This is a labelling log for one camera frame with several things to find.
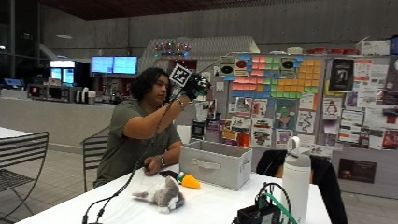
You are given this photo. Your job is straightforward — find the lit drinks fridge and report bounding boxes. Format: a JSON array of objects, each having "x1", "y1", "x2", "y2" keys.
[{"x1": 48, "y1": 60, "x2": 92, "y2": 89}]

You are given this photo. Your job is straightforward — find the white cube with black markers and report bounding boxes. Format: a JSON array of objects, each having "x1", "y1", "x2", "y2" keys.
[{"x1": 168, "y1": 63, "x2": 193, "y2": 88}]

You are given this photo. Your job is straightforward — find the grey fabric storage box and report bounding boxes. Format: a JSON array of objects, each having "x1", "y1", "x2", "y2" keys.
[{"x1": 180, "y1": 139, "x2": 255, "y2": 191}]

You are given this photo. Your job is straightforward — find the string of coloured lights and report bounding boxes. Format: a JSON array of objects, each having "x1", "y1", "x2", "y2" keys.
[{"x1": 153, "y1": 41, "x2": 193, "y2": 58}]

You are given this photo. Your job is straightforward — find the cluster of coloured sticky notes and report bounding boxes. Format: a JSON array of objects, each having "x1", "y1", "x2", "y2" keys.
[{"x1": 223, "y1": 54, "x2": 324, "y2": 101}]

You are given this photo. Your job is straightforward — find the orange toy carrot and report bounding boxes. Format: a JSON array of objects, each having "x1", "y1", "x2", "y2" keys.
[{"x1": 176, "y1": 172, "x2": 203, "y2": 190}]

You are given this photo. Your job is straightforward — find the black looped cable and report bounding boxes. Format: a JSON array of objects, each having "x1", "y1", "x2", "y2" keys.
[{"x1": 255, "y1": 181, "x2": 295, "y2": 224}]

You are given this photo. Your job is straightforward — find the black jacket on chair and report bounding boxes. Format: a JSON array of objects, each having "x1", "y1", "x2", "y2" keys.
[{"x1": 256, "y1": 148, "x2": 350, "y2": 224}]

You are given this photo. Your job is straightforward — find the dark sign plate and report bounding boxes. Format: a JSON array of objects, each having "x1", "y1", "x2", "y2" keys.
[{"x1": 337, "y1": 158, "x2": 378, "y2": 185}]

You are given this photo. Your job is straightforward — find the long black glove cable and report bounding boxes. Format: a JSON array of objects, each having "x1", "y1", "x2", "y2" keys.
[{"x1": 82, "y1": 88, "x2": 184, "y2": 224}]

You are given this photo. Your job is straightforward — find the black electronics box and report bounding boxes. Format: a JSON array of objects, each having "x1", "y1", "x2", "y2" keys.
[{"x1": 232, "y1": 203, "x2": 284, "y2": 224}]

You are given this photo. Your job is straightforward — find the group of pinned paper posters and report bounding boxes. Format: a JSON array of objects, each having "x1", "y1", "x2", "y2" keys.
[{"x1": 191, "y1": 57, "x2": 398, "y2": 152}]

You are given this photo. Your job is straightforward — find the small blue monitor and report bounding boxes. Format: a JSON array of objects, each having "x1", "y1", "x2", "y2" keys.
[{"x1": 3, "y1": 77, "x2": 26, "y2": 88}]

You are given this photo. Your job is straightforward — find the row of red containers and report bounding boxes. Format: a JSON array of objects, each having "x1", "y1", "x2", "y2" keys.
[{"x1": 306, "y1": 47, "x2": 361, "y2": 56}]

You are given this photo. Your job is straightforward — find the grey white plush bunny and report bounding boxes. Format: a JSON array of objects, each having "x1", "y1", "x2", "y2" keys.
[{"x1": 131, "y1": 175, "x2": 187, "y2": 215}]

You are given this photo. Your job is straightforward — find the wall television screen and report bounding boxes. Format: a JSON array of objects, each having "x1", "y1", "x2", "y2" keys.
[
  {"x1": 91, "y1": 56, "x2": 115, "y2": 75},
  {"x1": 112, "y1": 56, "x2": 140, "y2": 76}
]

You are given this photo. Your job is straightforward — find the green cable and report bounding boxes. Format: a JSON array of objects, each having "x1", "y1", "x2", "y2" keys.
[{"x1": 263, "y1": 192, "x2": 298, "y2": 224}]

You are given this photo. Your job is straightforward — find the black slatted metal chair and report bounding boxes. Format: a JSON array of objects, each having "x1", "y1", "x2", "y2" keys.
[
  {"x1": 80, "y1": 134, "x2": 111, "y2": 193},
  {"x1": 0, "y1": 131, "x2": 50, "y2": 220}
]

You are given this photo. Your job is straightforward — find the the person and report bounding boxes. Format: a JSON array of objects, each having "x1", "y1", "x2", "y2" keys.
[{"x1": 92, "y1": 67, "x2": 213, "y2": 189}]

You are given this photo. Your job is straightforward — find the white cardboard box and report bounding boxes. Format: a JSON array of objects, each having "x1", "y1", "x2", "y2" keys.
[{"x1": 360, "y1": 39, "x2": 392, "y2": 57}]

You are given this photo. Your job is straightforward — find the black smartphone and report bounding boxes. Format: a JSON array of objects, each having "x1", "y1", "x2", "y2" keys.
[{"x1": 160, "y1": 170, "x2": 180, "y2": 179}]

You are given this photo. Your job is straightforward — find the white water bottle with handle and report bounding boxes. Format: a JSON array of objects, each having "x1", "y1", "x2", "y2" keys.
[{"x1": 281, "y1": 135, "x2": 313, "y2": 224}]

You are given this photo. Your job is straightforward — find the grey service counter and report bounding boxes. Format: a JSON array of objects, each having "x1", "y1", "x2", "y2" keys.
[{"x1": 0, "y1": 88, "x2": 120, "y2": 147}]

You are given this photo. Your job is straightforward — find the grey notice board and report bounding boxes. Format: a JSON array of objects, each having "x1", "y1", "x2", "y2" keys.
[{"x1": 185, "y1": 51, "x2": 398, "y2": 200}]

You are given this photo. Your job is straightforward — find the black framed poster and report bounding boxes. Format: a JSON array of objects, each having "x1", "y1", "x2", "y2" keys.
[{"x1": 329, "y1": 58, "x2": 356, "y2": 93}]

